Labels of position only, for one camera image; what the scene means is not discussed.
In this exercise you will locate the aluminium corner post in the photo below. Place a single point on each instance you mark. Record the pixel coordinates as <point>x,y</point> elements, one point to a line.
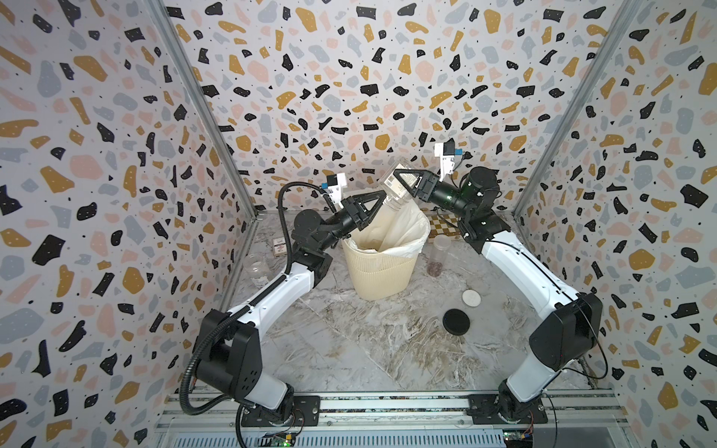
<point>622,20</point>
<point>167,33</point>

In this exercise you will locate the white plastic bin liner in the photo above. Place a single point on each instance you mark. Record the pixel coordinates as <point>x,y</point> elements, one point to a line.
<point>396,231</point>

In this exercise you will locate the white round jar lid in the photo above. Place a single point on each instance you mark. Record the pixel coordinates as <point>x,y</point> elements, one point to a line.
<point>471,298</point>

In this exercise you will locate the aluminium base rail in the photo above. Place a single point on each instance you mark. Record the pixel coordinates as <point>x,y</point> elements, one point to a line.
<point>561,418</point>

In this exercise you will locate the wooden folding chess board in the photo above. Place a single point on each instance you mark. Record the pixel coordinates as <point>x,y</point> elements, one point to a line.
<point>443,223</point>

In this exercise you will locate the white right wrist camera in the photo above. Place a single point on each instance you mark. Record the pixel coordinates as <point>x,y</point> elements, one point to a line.
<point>449,155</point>

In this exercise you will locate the aluminium corner post left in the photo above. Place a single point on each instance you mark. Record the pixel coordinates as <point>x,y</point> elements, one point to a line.
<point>167,33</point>

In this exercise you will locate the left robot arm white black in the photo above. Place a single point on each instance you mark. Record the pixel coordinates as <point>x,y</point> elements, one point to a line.
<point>226,361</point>

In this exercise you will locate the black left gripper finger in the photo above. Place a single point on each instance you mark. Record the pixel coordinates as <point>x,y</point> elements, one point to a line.
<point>366,200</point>
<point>366,217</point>

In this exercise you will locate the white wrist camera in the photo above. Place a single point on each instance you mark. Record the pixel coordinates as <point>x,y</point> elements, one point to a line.
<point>334,186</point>
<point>449,155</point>

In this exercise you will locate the black round jar lid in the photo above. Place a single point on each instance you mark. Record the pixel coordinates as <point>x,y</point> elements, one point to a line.
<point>456,322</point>

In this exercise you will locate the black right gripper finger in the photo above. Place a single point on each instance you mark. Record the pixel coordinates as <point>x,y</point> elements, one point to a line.
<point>416,175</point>
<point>415,189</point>

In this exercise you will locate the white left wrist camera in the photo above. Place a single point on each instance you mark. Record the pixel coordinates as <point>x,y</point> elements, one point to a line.
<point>334,186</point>

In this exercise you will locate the small playing card box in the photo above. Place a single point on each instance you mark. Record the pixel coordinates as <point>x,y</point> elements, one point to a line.
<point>279,246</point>

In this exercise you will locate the aluminium corner post right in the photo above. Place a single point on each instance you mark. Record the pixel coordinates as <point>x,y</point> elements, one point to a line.
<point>622,20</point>

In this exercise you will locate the clear labelled plastic jar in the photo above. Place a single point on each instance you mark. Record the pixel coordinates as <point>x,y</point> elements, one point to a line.
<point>257,270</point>

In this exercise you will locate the black lid brown jar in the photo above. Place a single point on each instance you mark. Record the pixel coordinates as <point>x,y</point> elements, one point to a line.
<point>397,196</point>

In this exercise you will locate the cream ribbed trash bin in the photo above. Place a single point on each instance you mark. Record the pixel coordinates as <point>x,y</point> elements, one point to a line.
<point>376,275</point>

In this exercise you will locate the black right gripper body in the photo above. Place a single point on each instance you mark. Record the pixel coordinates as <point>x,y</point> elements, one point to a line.
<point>431,189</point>

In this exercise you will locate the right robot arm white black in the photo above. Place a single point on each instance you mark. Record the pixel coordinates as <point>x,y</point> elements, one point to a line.
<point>570,320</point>

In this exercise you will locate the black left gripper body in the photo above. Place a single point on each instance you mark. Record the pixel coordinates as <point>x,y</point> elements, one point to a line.
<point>349,210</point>

